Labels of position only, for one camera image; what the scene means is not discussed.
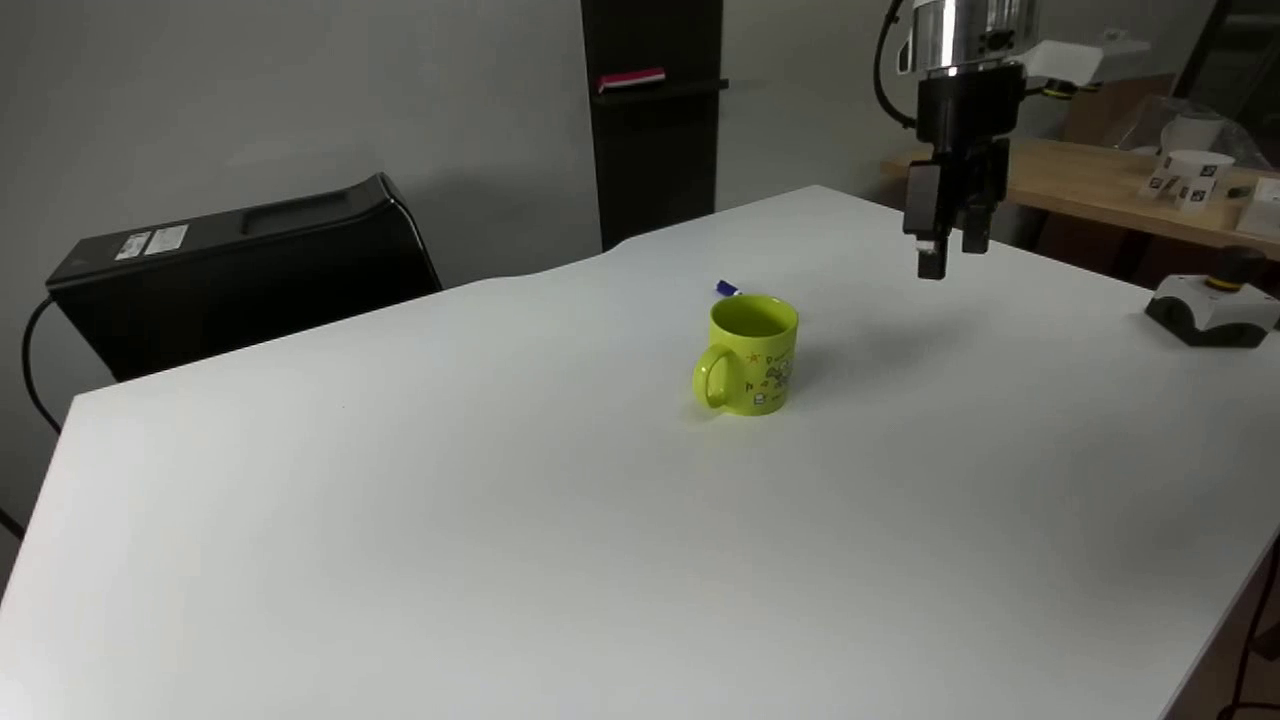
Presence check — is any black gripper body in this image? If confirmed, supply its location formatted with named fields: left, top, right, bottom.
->
left=900, top=59, right=1032, bottom=248

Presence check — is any lime green mug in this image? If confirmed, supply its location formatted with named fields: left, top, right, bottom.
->
left=689, top=291, right=803, bottom=420

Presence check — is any white paper cup with print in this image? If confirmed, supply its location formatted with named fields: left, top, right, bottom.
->
left=1150, top=145, right=1240, bottom=213

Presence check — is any wooden side table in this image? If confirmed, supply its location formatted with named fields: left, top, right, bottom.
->
left=883, top=126, right=1280, bottom=261

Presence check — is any dark office chair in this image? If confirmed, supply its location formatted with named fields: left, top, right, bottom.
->
left=1174, top=0, right=1280, bottom=135

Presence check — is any dark tall cabinet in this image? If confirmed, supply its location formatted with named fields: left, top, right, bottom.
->
left=576, top=0, right=734, bottom=250

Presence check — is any pink book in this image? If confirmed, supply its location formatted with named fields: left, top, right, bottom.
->
left=594, top=64, right=672, bottom=95

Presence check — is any black computer case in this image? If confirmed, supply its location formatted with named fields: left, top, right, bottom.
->
left=46, top=170, right=443, bottom=385

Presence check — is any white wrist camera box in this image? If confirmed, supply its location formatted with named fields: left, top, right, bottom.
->
left=1015, top=34, right=1111, bottom=95

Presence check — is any black computer cable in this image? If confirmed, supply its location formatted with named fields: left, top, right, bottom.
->
left=15, top=291, right=69, bottom=436

